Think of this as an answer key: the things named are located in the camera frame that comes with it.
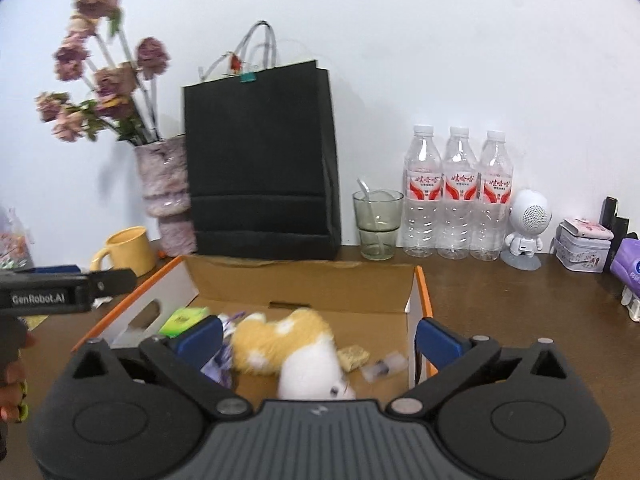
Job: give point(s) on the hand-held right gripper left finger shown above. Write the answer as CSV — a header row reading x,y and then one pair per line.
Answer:
x,y
202,340

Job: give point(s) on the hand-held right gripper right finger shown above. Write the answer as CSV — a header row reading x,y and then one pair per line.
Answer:
x,y
437,342

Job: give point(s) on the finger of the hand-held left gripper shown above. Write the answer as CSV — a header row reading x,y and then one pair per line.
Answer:
x,y
115,282

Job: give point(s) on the green tissue pack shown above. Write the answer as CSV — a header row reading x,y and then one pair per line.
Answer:
x,y
182,321

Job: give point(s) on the purple cloth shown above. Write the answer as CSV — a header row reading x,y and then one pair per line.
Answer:
x,y
222,360

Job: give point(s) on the small clear plastic bag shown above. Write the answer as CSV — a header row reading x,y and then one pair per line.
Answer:
x,y
385,367

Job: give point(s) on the beige small block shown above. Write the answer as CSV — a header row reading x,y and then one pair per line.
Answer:
x,y
353,357

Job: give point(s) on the yellow white plush toy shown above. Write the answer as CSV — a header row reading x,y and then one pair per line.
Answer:
x,y
300,355

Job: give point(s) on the red cardboard box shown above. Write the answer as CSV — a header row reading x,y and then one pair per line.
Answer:
x,y
300,280

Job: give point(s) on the person's left hand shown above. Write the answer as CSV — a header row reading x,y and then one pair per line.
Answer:
x,y
12,380

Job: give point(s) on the yellow mug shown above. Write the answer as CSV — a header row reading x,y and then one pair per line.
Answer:
x,y
130,252

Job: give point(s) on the pink wrapped flowers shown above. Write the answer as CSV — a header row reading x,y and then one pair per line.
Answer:
x,y
12,240

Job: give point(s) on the purple ceramic vase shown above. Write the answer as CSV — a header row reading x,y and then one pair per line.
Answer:
x,y
162,185

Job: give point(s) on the clear drinking glass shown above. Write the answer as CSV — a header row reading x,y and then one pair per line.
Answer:
x,y
377,230

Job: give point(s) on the red label water bottle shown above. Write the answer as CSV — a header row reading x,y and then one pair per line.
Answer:
x,y
457,200
422,200
495,200

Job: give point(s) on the white robot speaker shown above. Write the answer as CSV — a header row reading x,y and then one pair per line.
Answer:
x,y
530,215

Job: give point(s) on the spoon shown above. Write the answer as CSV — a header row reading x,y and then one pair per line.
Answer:
x,y
364,192

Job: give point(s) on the white printed tin box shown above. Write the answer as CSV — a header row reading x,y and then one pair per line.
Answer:
x,y
582,255

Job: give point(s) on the black paper bag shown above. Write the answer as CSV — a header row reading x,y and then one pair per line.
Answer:
x,y
260,160

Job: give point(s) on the pink flat case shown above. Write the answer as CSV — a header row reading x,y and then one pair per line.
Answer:
x,y
587,227

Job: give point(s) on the dried pink flower bouquet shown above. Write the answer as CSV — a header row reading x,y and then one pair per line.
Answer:
x,y
115,80

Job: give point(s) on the purple tissue pack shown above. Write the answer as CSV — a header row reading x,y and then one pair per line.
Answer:
x,y
629,265

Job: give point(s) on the black upright box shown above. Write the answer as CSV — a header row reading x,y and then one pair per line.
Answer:
x,y
612,215

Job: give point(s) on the green binder clip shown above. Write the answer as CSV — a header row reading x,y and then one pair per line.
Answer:
x,y
248,77

